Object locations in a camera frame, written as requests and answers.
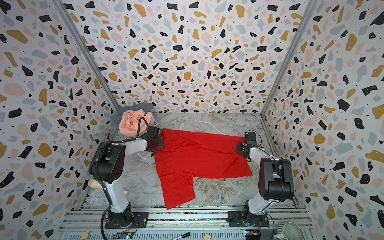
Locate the red t shirt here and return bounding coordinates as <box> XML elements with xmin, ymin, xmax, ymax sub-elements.
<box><xmin>155</xmin><ymin>129</ymin><xmax>253</xmax><ymax>210</ymax></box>

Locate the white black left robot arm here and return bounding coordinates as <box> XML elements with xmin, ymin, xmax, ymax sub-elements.
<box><xmin>89</xmin><ymin>117</ymin><xmax>163</xmax><ymax>231</ymax></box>

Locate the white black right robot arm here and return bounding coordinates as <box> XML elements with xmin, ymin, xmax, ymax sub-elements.
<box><xmin>236</xmin><ymin>130</ymin><xmax>295</xmax><ymax>227</ymax></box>

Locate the lavender t shirt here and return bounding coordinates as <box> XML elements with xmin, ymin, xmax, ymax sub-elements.
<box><xmin>149</xmin><ymin>115</ymin><xmax>156</xmax><ymax>126</ymax></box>

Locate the pink t shirt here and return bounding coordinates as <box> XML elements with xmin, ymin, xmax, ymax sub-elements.
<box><xmin>119</xmin><ymin>110</ymin><xmax>154</xmax><ymax>137</ymax></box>

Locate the grey t shirt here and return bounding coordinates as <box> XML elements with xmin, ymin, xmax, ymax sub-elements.
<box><xmin>112</xmin><ymin>103</ymin><xmax>154</xmax><ymax>127</ymax></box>

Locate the circuit board right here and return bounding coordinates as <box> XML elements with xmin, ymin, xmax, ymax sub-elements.
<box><xmin>245</xmin><ymin>230</ymin><xmax>261</xmax><ymax>240</ymax></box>

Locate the white fan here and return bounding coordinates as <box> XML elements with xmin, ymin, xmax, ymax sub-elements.
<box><xmin>273</xmin><ymin>222</ymin><xmax>305</xmax><ymax>240</ymax></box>

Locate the small wooden block right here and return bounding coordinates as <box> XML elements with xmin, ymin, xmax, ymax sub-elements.
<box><xmin>203</xmin><ymin>234</ymin><xmax>212</xmax><ymax>240</ymax></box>

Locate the small wooden block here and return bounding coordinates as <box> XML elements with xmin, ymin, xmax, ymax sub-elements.
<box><xmin>80</xmin><ymin>231</ymin><xmax>90</xmax><ymax>240</ymax></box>
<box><xmin>203</xmin><ymin>234</ymin><xmax>212</xmax><ymax>240</ymax></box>

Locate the green circuit board left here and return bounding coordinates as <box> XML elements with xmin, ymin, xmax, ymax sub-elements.
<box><xmin>113</xmin><ymin>232</ymin><xmax>135</xmax><ymax>240</ymax></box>

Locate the black marker pen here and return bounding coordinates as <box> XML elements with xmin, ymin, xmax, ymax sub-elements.
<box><xmin>172</xmin><ymin>232</ymin><xmax>191</xmax><ymax>240</ymax></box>

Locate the small wooden block left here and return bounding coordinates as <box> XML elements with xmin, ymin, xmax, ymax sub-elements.
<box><xmin>80</xmin><ymin>231</ymin><xmax>90</xmax><ymax>240</ymax></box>

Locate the beige wooden handle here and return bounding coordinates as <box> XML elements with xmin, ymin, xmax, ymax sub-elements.
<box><xmin>88</xmin><ymin>179</ymin><xmax>129</xmax><ymax>196</ymax></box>

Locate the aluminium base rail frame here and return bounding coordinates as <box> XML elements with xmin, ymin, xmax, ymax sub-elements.
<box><xmin>57</xmin><ymin>203</ymin><xmax>317</xmax><ymax>240</ymax></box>

